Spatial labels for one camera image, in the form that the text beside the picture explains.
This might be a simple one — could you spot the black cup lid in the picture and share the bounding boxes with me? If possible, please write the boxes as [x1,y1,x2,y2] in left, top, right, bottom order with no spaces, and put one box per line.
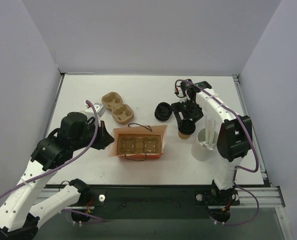
[178,119,196,135]

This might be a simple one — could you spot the brown pulp cup carrier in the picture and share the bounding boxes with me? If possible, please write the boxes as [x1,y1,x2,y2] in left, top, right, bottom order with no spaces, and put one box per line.
[117,134,162,155]

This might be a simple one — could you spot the orange paper bag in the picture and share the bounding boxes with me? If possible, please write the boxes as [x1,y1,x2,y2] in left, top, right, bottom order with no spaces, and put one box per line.
[108,125,168,161]

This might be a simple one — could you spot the single brown paper cup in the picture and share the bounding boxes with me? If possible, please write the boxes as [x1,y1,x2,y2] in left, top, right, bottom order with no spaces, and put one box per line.
[178,132,191,140]

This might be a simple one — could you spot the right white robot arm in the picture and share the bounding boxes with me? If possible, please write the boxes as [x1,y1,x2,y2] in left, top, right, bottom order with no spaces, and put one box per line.
[171,79,254,204]

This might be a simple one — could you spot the white wrapped straws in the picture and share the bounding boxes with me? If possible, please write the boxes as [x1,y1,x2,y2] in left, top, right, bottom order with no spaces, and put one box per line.
[201,117,217,151]

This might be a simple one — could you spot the stack of black lids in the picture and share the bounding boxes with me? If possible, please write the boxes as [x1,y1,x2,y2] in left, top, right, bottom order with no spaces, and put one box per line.
[154,102,173,122]

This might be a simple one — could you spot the white straw holder cup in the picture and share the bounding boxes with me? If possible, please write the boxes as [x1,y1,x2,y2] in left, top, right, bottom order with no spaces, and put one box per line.
[190,128,217,162]

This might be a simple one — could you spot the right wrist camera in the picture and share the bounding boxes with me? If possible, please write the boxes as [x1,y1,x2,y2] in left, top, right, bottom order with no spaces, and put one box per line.
[174,85,187,103]

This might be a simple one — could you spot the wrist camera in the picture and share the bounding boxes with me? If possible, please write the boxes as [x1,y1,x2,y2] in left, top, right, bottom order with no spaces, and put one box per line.
[174,85,187,103]
[83,101,106,118]

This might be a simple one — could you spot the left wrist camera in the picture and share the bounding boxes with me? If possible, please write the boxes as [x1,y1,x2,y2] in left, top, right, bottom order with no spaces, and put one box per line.
[83,101,106,118]

